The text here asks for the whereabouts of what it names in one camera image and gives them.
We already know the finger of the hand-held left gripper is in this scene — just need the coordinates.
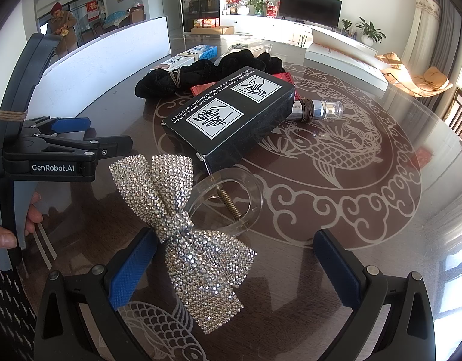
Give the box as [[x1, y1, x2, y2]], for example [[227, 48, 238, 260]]
[[3, 132, 134, 160], [23, 117, 92, 137]]

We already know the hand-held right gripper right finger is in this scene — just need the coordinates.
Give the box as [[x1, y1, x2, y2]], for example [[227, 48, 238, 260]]
[[313, 229, 442, 361]]

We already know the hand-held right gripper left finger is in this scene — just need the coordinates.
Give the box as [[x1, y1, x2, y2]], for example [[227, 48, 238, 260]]
[[33, 227, 160, 361]]

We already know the silver rhinestone bow hair clip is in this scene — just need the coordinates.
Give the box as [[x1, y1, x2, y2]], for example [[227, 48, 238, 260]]
[[110, 154, 258, 334]]

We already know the person's left hand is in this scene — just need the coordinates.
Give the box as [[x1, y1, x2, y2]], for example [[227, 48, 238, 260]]
[[0, 191, 44, 249]]

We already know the white partition board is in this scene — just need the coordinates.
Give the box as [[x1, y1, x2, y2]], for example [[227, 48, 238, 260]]
[[0, 16, 169, 128]]

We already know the black velvet scrunchie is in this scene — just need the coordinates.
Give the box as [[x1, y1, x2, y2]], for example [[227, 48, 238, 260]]
[[134, 58, 220, 100], [212, 48, 285, 83]]

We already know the dark dining chair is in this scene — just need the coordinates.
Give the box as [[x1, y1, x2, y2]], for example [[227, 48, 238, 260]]
[[80, 20, 104, 42]]

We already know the red packet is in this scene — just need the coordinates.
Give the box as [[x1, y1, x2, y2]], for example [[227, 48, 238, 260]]
[[191, 71, 294, 97]]

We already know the clear oval hair clip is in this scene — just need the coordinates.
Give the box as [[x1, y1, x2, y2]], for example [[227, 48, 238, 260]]
[[186, 171, 263, 238]]

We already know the dining table with patterned cloth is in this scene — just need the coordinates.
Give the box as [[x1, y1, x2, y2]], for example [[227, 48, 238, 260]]
[[103, 11, 129, 29]]

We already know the black box with white labels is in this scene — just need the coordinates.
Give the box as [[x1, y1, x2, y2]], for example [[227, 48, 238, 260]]
[[161, 66, 296, 171]]

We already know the blue and white toothpaste box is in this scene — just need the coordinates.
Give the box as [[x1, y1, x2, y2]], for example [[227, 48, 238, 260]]
[[152, 44, 219, 73]]

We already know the person's black patterned garment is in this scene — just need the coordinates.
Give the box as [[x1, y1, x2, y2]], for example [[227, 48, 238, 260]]
[[0, 252, 40, 361]]

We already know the flat cardboard box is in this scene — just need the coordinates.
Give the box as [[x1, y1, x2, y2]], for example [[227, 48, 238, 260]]
[[190, 26, 235, 35]]

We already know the clear plastic packet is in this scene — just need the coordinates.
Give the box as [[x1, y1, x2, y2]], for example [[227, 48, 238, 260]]
[[220, 43, 273, 59]]

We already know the brown wooden chair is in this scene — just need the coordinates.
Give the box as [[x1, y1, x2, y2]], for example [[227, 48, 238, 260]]
[[442, 87, 462, 140]]

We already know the white television cabinet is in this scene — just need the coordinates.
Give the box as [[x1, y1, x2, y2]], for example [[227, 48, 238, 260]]
[[220, 14, 378, 48]]

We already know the green leafy potted plant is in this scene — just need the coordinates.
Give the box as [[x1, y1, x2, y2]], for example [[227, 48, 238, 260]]
[[246, 0, 271, 16]]

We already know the flat white box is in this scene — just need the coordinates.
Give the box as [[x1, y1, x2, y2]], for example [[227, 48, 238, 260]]
[[304, 27, 389, 91]]

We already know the orange lounge chair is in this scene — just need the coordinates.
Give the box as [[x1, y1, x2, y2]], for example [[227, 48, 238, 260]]
[[376, 52, 454, 97]]

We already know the large plant in white pot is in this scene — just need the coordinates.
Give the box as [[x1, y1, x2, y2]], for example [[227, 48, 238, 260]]
[[355, 17, 387, 48]]

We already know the black television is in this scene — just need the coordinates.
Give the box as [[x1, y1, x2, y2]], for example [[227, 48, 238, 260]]
[[279, 0, 343, 25]]

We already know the grey curtain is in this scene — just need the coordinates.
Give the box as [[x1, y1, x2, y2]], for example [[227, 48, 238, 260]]
[[430, 0, 462, 79]]

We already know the covered standing air conditioner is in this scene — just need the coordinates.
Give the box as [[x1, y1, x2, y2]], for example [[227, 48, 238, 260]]
[[402, 0, 442, 64]]

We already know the silver tube with hair tie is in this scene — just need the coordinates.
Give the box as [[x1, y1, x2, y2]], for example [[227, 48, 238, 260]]
[[289, 98, 345, 124]]

